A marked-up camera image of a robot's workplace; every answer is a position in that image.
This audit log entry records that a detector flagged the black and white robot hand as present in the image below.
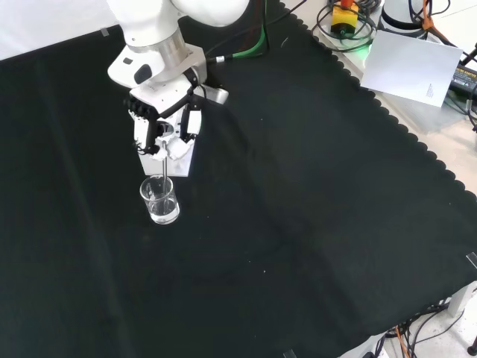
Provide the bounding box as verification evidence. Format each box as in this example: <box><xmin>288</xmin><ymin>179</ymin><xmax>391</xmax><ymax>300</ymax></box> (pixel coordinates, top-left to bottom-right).
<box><xmin>122</xmin><ymin>74</ymin><xmax>204</xmax><ymax>162</ymax></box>

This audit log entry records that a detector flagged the clear glass rod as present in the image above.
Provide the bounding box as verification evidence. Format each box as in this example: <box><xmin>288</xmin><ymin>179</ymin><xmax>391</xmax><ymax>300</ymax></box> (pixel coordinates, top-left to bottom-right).
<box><xmin>161</xmin><ymin>140</ymin><xmax>171</xmax><ymax>212</ymax></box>

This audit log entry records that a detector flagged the clear glass beaker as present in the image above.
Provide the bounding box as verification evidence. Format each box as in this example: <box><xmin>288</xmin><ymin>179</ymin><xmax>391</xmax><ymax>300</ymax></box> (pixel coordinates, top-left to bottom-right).
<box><xmin>139</xmin><ymin>176</ymin><xmax>181</xmax><ymax>225</ymax></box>

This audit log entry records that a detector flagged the black bench cloth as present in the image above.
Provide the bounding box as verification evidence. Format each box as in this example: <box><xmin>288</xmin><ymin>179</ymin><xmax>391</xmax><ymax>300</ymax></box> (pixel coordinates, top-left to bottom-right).
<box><xmin>0</xmin><ymin>0</ymin><xmax>477</xmax><ymax>358</ymax></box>

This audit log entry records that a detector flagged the yellow stop button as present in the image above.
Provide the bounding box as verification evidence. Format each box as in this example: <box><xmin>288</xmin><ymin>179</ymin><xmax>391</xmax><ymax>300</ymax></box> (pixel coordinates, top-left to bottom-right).
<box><xmin>330</xmin><ymin>0</ymin><xmax>361</xmax><ymax>34</ymax></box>

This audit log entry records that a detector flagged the pale white board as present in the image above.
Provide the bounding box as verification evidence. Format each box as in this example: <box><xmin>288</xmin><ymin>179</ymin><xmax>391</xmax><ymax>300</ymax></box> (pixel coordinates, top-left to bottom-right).
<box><xmin>361</xmin><ymin>29</ymin><xmax>464</xmax><ymax>109</ymax></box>

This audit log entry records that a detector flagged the black power adapter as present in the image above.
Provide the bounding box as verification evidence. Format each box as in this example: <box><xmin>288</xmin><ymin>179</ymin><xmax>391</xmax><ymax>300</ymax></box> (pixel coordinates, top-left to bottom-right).
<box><xmin>449</xmin><ymin>63</ymin><xmax>477</xmax><ymax>96</ymax></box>

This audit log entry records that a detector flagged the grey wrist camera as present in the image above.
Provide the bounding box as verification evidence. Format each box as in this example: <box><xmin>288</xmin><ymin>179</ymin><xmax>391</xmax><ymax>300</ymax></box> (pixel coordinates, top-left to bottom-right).
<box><xmin>200</xmin><ymin>84</ymin><xmax>230</xmax><ymax>106</ymax></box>

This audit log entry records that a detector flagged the green cable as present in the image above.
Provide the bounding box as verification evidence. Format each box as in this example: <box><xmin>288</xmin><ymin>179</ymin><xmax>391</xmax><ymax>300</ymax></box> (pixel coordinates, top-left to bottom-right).
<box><xmin>203</xmin><ymin>0</ymin><xmax>270</xmax><ymax>63</ymax></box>

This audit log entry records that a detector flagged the orange cable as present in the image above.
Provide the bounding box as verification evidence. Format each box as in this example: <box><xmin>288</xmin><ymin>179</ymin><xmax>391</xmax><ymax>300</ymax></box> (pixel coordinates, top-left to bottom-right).
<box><xmin>420</xmin><ymin>0</ymin><xmax>459</xmax><ymax>48</ymax></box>

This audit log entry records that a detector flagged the black cable bundle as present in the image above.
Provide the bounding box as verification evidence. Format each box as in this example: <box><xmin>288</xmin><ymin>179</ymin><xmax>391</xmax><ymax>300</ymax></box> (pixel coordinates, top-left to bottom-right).
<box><xmin>383</xmin><ymin>304</ymin><xmax>467</xmax><ymax>358</ymax></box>

